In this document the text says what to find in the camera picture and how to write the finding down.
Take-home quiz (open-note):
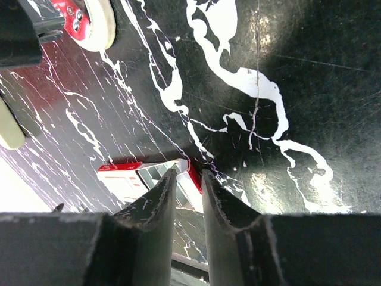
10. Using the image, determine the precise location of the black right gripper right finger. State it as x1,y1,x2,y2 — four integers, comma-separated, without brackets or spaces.
202,170,286,285

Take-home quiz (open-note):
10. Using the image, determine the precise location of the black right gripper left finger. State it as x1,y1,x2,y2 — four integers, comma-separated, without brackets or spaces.
83,169,177,285

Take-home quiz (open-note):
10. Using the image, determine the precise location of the red white staple box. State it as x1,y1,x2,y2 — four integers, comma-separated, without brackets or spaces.
97,158,203,213

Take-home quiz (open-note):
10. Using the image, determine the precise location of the beige black stapler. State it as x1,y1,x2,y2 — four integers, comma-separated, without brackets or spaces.
19,0,116,52

